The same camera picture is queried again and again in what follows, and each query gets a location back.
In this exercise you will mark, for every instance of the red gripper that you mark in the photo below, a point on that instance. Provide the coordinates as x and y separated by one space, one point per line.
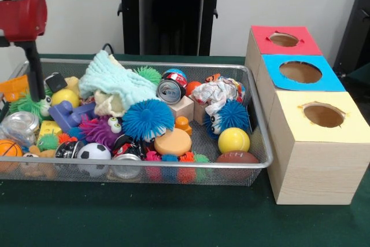
23 15

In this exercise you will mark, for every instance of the shallow clear mesh bin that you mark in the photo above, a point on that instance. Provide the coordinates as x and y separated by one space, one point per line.
144 163

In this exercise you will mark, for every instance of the orange plastic toy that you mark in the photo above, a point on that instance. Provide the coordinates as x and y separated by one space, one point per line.
14 86

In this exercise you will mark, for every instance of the purple plastic block toy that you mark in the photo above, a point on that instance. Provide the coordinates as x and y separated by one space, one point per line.
66 115

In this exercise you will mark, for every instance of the orange toy basketball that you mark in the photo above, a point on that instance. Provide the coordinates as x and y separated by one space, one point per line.
10 148

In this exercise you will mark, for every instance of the light blue knitted cloth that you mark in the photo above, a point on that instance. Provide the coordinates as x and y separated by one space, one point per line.
115 79

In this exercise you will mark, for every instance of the black and white soccer ball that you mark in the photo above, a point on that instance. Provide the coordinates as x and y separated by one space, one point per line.
92 151

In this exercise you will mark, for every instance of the large blue spiky ball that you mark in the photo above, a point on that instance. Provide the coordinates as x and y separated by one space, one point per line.
147 117

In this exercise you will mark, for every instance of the small blue spiky ball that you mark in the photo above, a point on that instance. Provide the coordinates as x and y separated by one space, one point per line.
231 117

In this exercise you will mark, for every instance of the yellow ball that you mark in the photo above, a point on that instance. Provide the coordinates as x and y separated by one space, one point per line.
234 140

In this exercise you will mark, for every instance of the brown toy football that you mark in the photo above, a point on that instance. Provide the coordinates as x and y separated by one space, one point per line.
237 158

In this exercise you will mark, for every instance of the black panel stand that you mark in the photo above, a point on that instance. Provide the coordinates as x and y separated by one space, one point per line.
355 27

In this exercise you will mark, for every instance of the dark green side table cloth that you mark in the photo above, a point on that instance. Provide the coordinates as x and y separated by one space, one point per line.
361 73

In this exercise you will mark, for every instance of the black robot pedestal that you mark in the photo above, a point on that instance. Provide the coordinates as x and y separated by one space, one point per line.
173 27

